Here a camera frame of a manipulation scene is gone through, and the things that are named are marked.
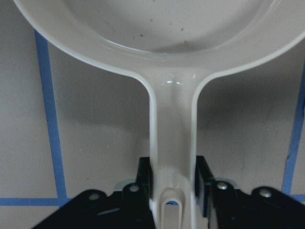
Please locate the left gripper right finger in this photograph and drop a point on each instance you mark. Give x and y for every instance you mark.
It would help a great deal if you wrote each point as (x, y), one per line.
(227, 207)

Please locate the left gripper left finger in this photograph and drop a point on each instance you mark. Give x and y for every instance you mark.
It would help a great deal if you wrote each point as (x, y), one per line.
(127, 208)

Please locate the beige plastic dustpan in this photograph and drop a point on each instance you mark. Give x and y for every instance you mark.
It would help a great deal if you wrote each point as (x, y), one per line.
(174, 48)

